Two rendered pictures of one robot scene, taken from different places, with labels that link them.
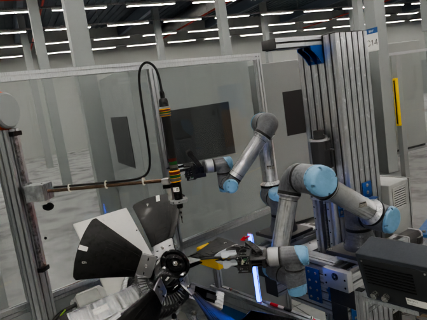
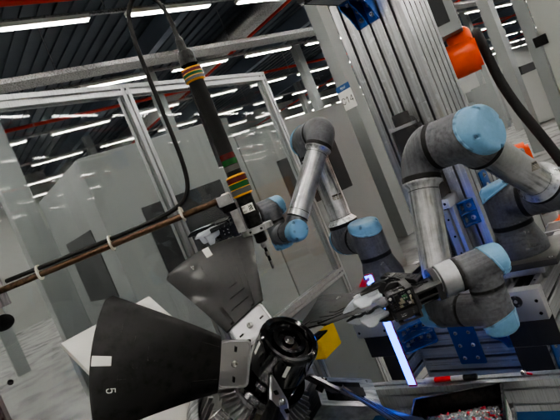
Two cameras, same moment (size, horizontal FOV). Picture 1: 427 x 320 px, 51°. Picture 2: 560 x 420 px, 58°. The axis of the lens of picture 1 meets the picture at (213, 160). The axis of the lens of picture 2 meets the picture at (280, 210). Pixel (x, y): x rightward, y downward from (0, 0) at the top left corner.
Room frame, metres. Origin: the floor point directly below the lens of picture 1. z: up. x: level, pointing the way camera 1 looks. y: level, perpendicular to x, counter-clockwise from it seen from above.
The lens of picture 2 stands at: (0.67, 0.34, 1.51)
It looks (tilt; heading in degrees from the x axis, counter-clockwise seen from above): 3 degrees down; 347
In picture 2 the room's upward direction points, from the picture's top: 22 degrees counter-clockwise
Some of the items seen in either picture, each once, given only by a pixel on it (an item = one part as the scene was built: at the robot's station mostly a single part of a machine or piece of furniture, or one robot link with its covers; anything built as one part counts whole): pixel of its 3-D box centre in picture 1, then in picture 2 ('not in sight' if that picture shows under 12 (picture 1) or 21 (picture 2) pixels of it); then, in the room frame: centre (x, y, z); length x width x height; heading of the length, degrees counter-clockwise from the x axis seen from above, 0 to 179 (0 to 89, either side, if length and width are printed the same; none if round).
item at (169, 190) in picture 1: (175, 190); (244, 211); (1.71, 0.17, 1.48); 0.09 x 0.07 x 0.10; 74
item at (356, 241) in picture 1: (359, 236); (517, 236); (1.97, -0.61, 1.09); 0.15 x 0.15 x 0.10
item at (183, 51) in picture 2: (171, 150); (221, 141); (1.71, 0.16, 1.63); 0.04 x 0.04 x 0.46
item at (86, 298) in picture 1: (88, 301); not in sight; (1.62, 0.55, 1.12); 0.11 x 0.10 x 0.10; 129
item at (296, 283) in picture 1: (293, 279); (487, 308); (1.65, -0.24, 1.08); 0.11 x 0.08 x 0.11; 28
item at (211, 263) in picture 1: (215, 256); (308, 342); (2.17, 0.06, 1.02); 0.16 x 0.10 x 0.11; 39
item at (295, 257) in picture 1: (293, 256); (480, 267); (1.63, -0.25, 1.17); 0.11 x 0.08 x 0.09; 76
